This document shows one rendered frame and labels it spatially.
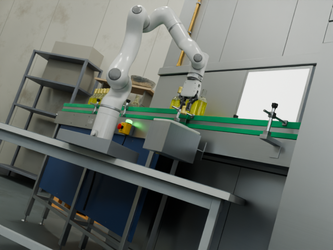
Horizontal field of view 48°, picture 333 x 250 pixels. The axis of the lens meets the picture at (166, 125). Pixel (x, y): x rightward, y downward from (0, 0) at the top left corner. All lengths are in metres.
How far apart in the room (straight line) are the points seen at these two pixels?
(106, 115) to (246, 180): 0.83
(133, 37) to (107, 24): 4.94
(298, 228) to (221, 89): 1.20
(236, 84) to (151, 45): 4.24
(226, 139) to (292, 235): 0.70
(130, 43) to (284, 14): 0.92
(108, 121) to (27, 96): 5.55
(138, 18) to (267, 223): 1.28
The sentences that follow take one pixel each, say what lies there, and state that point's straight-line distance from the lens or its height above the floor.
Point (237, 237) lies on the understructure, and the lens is 2.03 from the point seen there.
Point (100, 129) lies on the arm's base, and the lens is 2.02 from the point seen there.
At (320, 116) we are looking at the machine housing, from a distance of 1.47.
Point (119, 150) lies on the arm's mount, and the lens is 1.87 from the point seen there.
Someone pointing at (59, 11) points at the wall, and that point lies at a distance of 7.91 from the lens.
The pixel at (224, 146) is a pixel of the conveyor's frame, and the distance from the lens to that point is 1.92.
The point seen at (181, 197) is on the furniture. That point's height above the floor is 0.67.
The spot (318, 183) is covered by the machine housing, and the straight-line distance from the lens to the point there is 1.40.
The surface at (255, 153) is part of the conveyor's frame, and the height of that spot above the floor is 0.96.
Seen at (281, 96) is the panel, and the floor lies 1.32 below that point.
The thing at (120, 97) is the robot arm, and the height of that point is 1.08.
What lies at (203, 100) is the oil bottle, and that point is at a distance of 2.24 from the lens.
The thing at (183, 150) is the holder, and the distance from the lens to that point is 1.91.
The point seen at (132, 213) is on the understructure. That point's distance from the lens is 2.21.
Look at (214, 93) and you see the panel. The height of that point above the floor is 1.34.
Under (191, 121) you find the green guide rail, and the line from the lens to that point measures 2.20.
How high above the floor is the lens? 0.70
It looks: 9 degrees up
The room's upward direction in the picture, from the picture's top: 18 degrees clockwise
